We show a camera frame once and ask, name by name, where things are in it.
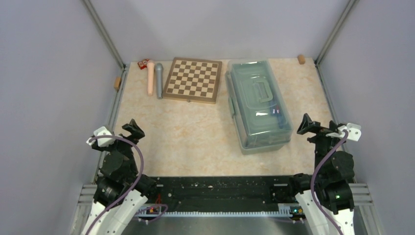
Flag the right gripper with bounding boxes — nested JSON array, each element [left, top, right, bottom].
[[297, 113, 346, 175]]

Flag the blue handle screwdriver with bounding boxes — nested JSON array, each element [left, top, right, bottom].
[[277, 105, 287, 129]]

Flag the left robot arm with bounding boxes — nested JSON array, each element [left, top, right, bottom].
[[81, 119, 157, 235]]

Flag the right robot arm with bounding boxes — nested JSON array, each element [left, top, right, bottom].
[[287, 114, 362, 235]]

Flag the left wooden block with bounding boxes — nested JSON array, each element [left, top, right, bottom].
[[114, 77, 122, 92]]

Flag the wooden block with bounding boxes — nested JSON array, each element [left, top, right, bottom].
[[297, 54, 306, 65], [114, 77, 122, 92]]

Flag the right wooden block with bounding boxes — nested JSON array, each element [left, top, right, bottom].
[[297, 54, 306, 65]]

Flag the red small packet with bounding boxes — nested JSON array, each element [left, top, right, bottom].
[[137, 59, 151, 70]]

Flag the pink microphone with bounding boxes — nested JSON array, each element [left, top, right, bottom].
[[147, 60, 155, 96]]

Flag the grey microphone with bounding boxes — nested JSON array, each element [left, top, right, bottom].
[[155, 63, 163, 99]]

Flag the wooden chessboard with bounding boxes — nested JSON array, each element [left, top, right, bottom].
[[162, 57, 223, 104]]

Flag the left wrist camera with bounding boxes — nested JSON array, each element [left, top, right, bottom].
[[86, 126, 115, 147]]

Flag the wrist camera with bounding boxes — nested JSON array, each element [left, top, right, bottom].
[[325, 123, 362, 141], [86, 126, 115, 147]]

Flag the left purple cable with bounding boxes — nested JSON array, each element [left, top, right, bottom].
[[87, 135, 169, 235]]

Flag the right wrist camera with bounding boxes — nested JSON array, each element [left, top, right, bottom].
[[325, 123, 362, 141]]

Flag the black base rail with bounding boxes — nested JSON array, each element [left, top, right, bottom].
[[136, 173, 311, 212]]

